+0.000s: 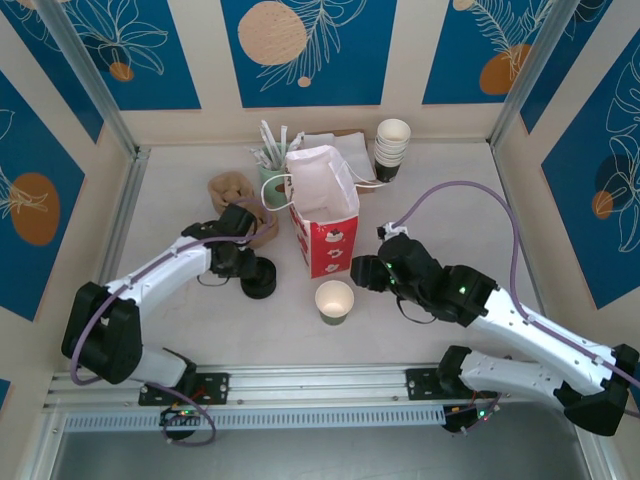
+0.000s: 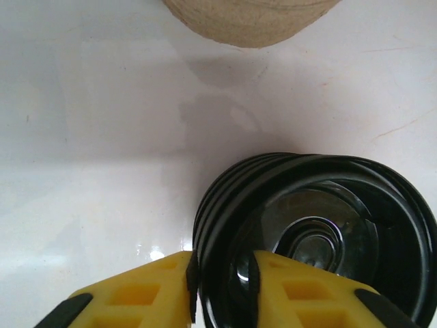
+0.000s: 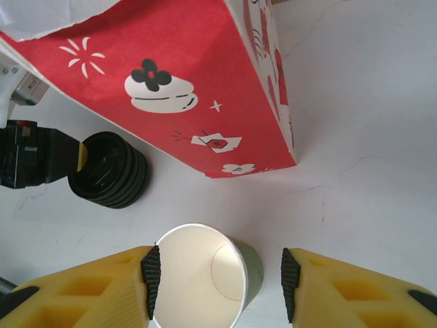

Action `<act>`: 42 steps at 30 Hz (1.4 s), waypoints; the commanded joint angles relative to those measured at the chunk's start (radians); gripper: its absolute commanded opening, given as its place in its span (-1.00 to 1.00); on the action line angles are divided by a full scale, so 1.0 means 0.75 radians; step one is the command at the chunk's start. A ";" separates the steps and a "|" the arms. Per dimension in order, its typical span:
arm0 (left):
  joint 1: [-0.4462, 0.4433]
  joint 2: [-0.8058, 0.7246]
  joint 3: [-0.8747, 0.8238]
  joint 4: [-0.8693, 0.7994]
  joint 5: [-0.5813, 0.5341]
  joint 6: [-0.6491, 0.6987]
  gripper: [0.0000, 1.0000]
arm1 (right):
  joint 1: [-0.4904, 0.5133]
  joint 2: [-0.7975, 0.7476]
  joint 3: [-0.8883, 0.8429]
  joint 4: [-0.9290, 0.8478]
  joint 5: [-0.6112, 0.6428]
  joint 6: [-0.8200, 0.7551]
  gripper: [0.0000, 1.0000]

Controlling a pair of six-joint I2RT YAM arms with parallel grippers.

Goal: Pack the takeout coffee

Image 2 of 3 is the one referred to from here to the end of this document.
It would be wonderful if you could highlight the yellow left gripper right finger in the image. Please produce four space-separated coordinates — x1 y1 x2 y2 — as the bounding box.
249 250 416 328

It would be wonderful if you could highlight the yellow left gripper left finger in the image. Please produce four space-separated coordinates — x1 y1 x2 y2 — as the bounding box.
37 251 198 328

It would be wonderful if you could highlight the black jar lid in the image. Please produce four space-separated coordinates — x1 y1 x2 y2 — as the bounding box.
193 153 433 328

